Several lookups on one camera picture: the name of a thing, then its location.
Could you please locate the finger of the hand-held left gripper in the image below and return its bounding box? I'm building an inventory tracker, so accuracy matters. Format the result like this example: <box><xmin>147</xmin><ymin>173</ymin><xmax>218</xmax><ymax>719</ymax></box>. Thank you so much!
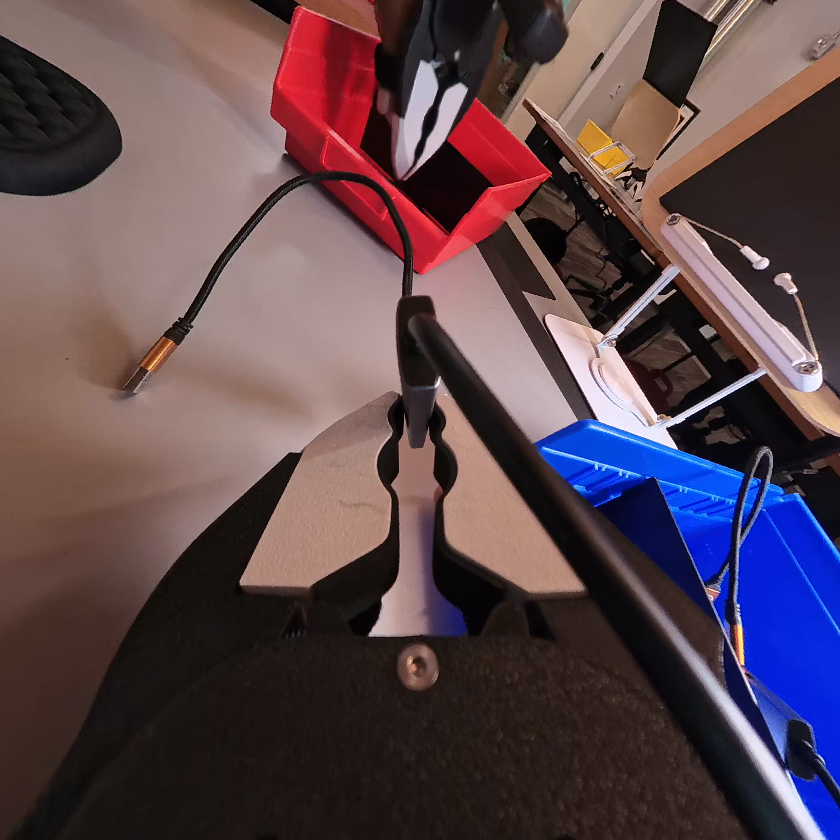
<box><xmin>406</xmin><ymin>83</ymin><xmax>471</xmax><ymax>181</ymax></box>
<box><xmin>392</xmin><ymin>60</ymin><xmax>435</xmax><ymax>181</ymax></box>

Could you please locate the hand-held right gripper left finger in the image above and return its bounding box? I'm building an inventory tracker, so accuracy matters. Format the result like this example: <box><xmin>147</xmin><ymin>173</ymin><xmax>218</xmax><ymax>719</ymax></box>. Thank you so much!
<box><xmin>238</xmin><ymin>391</ymin><xmax>403</xmax><ymax>621</ymax></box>

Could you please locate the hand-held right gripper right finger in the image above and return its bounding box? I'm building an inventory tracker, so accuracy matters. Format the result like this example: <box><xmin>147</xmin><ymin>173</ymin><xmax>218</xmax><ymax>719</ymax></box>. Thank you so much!
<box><xmin>430</xmin><ymin>394</ymin><xmax>587</xmax><ymax>621</ymax></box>

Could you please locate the thick black hub cable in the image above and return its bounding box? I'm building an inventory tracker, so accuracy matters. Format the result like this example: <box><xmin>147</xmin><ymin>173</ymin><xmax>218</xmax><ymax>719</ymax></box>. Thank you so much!
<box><xmin>408</xmin><ymin>314</ymin><xmax>823</xmax><ymax>840</ymax></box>

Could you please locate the grey usb hub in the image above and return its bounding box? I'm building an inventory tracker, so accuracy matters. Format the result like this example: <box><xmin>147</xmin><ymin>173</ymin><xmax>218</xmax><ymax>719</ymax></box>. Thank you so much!
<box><xmin>395</xmin><ymin>295</ymin><xmax>442</xmax><ymax>449</ymax></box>

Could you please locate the braided usb cable gold plug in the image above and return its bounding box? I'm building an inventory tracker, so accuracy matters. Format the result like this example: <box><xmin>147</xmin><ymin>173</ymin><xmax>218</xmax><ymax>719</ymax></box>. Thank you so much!
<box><xmin>122</xmin><ymin>171</ymin><xmax>416</xmax><ymax>396</ymax></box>

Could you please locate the small red bin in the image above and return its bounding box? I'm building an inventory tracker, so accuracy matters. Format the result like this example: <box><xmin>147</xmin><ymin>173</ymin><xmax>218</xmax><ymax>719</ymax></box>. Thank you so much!
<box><xmin>270</xmin><ymin>7</ymin><xmax>552</xmax><ymax>275</ymax></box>

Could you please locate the long office desk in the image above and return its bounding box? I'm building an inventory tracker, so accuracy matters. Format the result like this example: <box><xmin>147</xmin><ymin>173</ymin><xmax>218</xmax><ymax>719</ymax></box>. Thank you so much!
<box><xmin>523</xmin><ymin>98</ymin><xmax>657</xmax><ymax>258</ymax></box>

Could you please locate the small yellow bin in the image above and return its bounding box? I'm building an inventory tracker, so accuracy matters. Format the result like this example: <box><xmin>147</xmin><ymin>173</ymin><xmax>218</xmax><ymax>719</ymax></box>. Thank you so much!
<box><xmin>576</xmin><ymin>119</ymin><xmax>632</xmax><ymax>175</ymax></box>

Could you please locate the blue bin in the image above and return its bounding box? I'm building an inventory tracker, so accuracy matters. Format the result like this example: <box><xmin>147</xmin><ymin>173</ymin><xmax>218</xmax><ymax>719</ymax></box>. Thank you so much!
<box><xmin>535</xmin><ymin>420</ymin><xmax>840</xmax><ymax>840</ymax></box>

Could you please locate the black backpack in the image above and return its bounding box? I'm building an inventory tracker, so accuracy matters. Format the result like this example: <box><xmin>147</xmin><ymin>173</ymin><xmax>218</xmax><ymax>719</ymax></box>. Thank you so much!
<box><xmin>525</xmin><ymin>217</ymin><xmax>569</xmax><ymax>265</ymax></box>

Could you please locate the dark bin divider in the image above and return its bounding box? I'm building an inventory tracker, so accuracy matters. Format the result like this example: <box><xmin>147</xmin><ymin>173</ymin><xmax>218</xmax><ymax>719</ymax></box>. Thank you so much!
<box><xmin>594</xmin><ymin>477</ymin><xmax>788</xmax><ymax>775</ymax></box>

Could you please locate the beige curved panel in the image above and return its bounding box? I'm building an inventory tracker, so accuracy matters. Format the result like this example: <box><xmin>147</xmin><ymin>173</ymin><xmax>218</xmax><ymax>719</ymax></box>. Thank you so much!
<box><xmin>610</xmin><ymin>79</ymin><xmax>687</xmax><ymax>172</ymax></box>

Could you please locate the white folding stand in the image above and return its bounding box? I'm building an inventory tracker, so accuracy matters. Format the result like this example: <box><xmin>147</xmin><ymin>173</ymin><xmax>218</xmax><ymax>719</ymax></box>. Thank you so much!
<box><xmin>543</xmin><ymin>213</ymin><xmax>825</xmax><ymax>431</ymax></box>

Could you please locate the black flat panel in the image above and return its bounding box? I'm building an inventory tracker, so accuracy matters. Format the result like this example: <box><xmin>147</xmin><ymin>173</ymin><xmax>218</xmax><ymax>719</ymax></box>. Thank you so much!
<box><xmin>643</xmin><ymin>0</ymin><xmax>719</xmax><ymax>109</ymax></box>

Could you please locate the red floor bin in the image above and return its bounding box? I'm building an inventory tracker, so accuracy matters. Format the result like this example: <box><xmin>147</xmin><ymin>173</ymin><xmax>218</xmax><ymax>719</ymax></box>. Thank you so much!
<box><xmin>626</xmin><ymin>357</ymin><xmax>677</xmax><ymax>409</ymax></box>

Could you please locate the wood-edged black board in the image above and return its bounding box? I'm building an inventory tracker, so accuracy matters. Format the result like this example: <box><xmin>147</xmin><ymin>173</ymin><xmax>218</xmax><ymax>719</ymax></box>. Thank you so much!
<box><xmin>640</xmin><ymin>49</ymin><xmax>840</xmax><ymax>439</ymax></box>

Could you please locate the black power adapter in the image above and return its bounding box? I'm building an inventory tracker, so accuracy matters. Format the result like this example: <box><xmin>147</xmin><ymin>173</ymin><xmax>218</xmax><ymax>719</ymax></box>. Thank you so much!
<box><xmin>747</xmin><ymin>675</ymin><xmax>821</xmax><ymax>782</ymax></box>

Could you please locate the black mesh pad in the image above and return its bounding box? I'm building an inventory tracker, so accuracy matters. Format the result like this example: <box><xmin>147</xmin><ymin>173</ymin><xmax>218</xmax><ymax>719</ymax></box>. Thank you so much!
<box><xmin>0</xmin><ymin>36</ymin><xmax>123</xmax><ymax>196</ymax></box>

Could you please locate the braided cable orange plug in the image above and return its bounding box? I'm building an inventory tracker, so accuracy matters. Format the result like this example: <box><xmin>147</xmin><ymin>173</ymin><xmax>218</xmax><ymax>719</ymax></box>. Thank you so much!
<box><xmin>705</xmin><ymin>446</ymin><xmax>775</xmax><ymax>667</ymax></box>

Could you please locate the thin black cable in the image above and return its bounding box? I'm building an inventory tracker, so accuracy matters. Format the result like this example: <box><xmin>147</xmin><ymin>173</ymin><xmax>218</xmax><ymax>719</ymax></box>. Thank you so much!
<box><xmin>787</xmin><ymin>718</ymin><xmax>840</xmax><ymax>809</ymax></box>

